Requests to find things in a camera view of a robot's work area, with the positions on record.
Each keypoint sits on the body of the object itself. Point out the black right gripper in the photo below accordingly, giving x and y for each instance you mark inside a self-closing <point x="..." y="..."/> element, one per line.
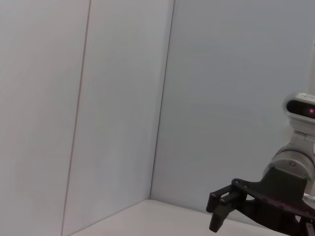
<point x="283" y="191"/>

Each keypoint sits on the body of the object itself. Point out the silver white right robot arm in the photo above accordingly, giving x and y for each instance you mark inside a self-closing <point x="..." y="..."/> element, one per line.
<point x="290" y="159"/>

